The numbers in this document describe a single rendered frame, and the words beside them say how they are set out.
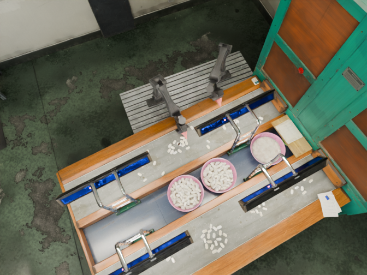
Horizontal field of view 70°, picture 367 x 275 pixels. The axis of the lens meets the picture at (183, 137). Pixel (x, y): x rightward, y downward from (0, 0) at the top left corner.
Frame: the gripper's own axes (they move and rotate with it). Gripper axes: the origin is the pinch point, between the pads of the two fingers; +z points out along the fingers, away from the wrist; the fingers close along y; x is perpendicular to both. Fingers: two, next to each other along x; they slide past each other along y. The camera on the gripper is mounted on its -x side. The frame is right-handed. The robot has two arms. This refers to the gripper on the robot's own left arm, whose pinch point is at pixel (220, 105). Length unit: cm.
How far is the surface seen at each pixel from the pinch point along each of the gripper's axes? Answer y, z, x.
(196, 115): -18.2, 2.4, 11.0
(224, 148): -12.5, 29.1, -12.2
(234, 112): -3.4, -1.1, -30.7
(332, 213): 29, 87, -62
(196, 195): -48, 47, -24
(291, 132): 40, 38, -22
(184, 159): -43, 25, -5
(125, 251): -110, 54, -32
